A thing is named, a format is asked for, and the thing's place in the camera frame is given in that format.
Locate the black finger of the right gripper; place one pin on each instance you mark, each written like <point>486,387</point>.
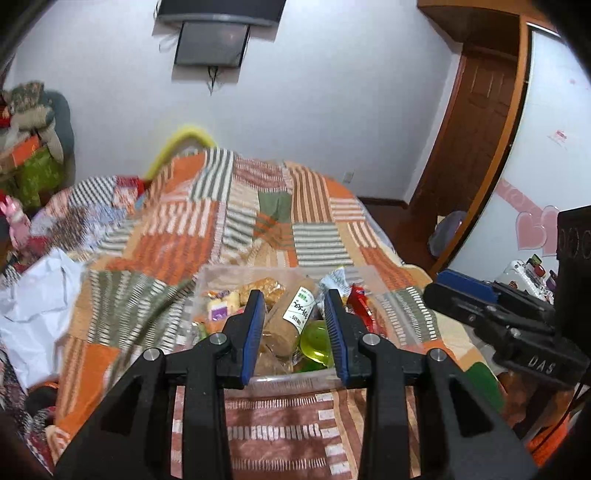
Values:
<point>514,311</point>

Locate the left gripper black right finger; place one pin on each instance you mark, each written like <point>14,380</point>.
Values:
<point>461,436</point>

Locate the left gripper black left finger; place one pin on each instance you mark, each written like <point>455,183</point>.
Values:
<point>129,434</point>

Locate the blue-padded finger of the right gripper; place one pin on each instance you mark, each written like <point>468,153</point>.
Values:
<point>468,285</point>

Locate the green pea snack packet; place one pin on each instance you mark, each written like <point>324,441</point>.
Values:
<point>487,385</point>

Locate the red snack packet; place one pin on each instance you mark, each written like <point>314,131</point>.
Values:
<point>359,304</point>

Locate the small yellow green packet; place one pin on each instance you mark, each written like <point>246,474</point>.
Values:
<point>337,280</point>

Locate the green jelly cup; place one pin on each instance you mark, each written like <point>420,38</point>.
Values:
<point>315,344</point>

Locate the brown roll with white label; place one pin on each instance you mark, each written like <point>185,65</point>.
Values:
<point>288,317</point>

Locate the clear plastic storage bin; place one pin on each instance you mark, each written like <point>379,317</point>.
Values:
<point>295,355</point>

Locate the clear pack of crackers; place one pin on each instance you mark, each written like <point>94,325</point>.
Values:
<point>272,291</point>

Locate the purple cracker pack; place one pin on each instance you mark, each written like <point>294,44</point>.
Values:
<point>223,305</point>

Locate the person's right hand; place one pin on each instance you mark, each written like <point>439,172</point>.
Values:
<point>518,392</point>

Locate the orange striped patchwork quilt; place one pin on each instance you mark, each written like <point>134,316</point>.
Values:
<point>213,227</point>

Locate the wooden wardrobe with sliding doors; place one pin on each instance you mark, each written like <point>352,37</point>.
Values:
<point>541,164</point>

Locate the brown wooden door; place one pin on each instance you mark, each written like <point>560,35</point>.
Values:
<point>465,145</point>

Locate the white plastic bag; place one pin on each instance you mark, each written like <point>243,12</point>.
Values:
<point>35,316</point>

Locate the checkered patchwork blanket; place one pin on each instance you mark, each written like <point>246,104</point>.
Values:
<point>78,220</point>

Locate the pink plush toy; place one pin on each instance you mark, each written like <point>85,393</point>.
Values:
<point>19,223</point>

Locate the pile of cushions and boxes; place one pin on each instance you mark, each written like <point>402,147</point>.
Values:
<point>37,143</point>

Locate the large wall television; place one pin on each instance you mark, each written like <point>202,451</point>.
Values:
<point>250,12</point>

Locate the small wall monitor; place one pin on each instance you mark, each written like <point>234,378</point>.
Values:
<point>211,44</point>

